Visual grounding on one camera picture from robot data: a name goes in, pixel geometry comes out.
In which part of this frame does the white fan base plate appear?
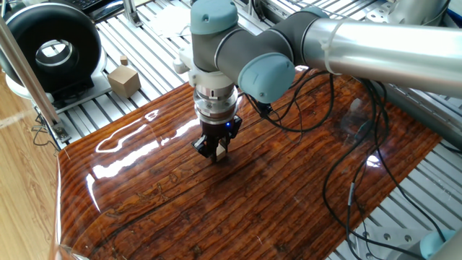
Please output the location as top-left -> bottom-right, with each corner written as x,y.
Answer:
5,48 -> 113,113

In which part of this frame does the thin black cable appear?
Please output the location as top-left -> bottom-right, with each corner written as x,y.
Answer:
31,111 -> 61,150

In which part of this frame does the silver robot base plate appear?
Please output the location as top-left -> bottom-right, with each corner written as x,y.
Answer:
355,225 -> 430,260

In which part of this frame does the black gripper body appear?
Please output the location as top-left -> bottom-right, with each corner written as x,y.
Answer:
199,114 -> 243,142

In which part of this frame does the black keyboard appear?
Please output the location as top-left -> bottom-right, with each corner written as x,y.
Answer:
64,0 -> 124,20

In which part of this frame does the short aluminium bracket post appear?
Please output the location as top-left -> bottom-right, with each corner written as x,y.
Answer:
122,0 -> 144,28

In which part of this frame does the black round duct fan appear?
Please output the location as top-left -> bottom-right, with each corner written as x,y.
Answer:
0,2 -> 103,95

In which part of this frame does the long black robot cable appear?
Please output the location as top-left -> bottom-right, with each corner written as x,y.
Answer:
322,77 -> 448,260

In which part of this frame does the aluminium frame post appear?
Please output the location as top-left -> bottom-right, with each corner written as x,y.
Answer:
0,16 -> 71,144

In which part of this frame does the large wooden cube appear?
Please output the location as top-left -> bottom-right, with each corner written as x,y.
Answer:
107,64 -> 142,100

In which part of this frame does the silver perforated mount plate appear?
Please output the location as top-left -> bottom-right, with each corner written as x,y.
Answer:
365,2 -> 400,22

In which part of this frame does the black cable with plug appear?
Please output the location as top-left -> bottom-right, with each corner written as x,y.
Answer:
244,70 -> 336,134

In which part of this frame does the glossy wood grain mat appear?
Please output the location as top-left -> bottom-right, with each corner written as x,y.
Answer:
50,66 -> 443,260

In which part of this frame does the white cloth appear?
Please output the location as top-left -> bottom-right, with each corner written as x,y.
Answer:
149,4 -> 194,39

